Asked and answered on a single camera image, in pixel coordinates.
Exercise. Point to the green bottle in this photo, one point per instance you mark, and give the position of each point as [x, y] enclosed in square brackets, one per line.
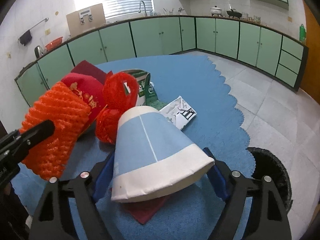
[302, 33]

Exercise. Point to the black trash bin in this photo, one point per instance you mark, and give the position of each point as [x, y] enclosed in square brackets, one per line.
[267, 164]

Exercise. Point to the electric kettle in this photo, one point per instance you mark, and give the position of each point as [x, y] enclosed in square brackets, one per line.
[39, 52]

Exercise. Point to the blue white paper cup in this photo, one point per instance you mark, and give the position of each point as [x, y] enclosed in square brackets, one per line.
[153, 158]

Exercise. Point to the cardboard box with appliance picture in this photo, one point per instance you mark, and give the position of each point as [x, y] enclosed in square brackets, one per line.
[86, 19]

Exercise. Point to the orange foam net sleeve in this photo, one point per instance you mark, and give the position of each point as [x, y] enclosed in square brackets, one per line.
[69, 114]

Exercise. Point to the dark hanging cloth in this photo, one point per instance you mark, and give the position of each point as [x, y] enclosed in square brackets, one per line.
[25, 38]

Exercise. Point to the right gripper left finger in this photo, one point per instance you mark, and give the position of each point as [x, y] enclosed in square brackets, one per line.
[102, 174]

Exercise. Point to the orange plastic basin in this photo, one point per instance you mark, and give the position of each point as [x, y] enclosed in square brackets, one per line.
[53, 44]

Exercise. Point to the white cooking pot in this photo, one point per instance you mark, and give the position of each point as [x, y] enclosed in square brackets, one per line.
[216, 11]

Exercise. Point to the green lower kitchen cabinets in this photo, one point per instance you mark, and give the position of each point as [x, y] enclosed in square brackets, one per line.
[268, 51]

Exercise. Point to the black wok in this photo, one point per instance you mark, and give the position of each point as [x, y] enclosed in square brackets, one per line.
[232, 13]

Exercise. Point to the wall towel rail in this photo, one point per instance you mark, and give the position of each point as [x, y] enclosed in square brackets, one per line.
[43, 20]

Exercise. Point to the red printed gift bag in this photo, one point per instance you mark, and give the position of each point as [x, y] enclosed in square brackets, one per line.
[90, 91]

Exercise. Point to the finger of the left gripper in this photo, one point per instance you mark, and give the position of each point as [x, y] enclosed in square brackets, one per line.
[16, 145]

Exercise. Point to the green white milk carton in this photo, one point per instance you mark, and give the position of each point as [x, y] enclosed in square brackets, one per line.
[146, 94]

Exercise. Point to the wooden door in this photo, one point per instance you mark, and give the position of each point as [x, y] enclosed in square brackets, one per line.
[311, 79]

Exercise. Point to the red mesh net bag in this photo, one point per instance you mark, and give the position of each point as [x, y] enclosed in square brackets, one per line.
[120, 92]

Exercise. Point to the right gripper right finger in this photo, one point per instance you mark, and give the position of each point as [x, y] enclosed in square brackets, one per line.
[218, 176]

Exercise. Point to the dark red card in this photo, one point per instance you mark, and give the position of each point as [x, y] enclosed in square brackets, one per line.
[86, 68]

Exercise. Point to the white printed plastic wrapper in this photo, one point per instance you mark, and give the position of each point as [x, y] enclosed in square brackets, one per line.
[178, 112]

